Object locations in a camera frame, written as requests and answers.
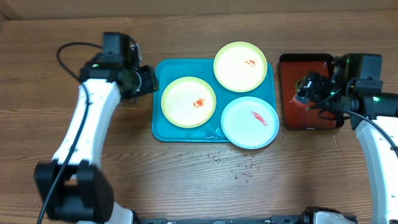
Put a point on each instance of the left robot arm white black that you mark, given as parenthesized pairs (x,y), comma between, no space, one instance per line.
(72,185)

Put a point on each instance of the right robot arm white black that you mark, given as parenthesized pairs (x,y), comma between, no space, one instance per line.
(357,96)

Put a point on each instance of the light blue plate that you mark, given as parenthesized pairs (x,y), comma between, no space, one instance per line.
(249,122)

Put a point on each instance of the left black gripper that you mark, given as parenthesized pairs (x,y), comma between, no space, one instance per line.
(150,81)

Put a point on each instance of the red wet sponge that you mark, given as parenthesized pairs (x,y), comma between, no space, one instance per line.
(300,101)

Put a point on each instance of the yellow plate with ketchup spot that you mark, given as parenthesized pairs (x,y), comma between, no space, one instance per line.
(188,102)

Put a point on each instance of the red black lacquer tray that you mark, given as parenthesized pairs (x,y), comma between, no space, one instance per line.
(292,69)

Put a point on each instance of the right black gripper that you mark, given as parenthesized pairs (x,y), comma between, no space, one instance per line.
(311,90)

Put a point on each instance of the teal plastic tray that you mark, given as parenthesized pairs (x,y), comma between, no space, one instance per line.
(171,69)

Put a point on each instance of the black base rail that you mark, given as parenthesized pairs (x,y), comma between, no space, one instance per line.
(275,219)

